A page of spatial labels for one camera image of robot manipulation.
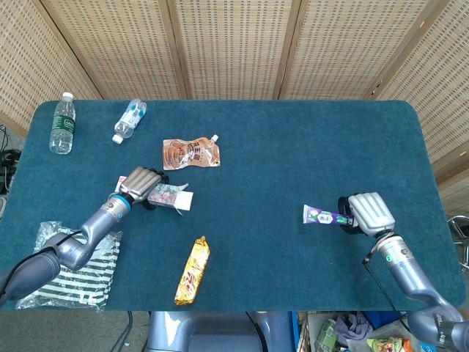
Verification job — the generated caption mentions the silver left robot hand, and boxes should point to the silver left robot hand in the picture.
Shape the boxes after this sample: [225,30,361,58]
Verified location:
[116,166,170,211]

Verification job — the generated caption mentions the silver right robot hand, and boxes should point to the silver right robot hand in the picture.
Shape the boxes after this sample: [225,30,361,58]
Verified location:
[337,191,396,237]

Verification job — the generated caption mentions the purple white toothpaste tube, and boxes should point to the purple white toothpaste tube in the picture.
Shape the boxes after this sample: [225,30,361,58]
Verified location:
[302,204,355,227]

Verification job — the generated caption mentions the orange spout pouch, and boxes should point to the orange spout pouch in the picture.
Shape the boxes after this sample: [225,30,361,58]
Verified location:
[162,134,222,172]

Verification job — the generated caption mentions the blue label water bottle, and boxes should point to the blue label water bottle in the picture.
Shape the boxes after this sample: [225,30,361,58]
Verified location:
[111,98,148,144]

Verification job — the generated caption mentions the chrome chair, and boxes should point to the chrome chair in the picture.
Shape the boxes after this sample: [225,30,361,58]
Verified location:
[447,215,469,273]

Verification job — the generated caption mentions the green label water bottle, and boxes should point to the green label water bottle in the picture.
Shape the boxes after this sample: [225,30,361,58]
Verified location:
[48,92,77,155]

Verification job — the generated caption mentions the gold biscuit packet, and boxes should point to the gold biscuit packet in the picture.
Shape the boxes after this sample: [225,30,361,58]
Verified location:
[174,235,212,307]

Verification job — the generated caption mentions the striped clear plastic bag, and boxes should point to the striped clear plastic bag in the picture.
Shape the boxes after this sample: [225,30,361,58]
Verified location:
[15,220,122,312]

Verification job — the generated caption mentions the purple cloth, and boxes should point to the purple cloth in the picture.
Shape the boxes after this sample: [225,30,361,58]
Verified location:
[335,312,374,344]

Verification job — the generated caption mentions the teal table cloth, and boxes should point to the teal table cloth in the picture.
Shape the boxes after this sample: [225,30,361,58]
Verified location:
[0,99,465,312]

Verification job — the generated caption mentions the orange green snack packet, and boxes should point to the orange green snack packet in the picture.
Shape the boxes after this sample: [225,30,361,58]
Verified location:
[366,336,414,352]

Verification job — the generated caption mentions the grey robot torso base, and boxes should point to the grey robot torso base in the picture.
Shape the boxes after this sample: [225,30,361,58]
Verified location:
[146,310,296,352]

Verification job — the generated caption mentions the woven wooden folding screen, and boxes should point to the woven wooden folding screen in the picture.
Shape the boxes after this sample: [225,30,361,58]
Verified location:
[0,0,469,184]

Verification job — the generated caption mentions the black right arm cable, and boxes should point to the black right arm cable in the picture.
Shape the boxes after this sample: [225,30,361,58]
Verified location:
[362,252,410,333]

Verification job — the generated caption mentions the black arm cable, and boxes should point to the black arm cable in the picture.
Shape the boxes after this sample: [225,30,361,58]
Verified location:
[0,230,82,300]
[362,252,410,333]

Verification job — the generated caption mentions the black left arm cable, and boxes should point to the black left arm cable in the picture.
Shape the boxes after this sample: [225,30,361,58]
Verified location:
[0,230,82,300]

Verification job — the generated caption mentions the black floor cables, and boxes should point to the black floor cables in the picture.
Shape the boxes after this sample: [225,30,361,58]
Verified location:
[0,124,23,195]

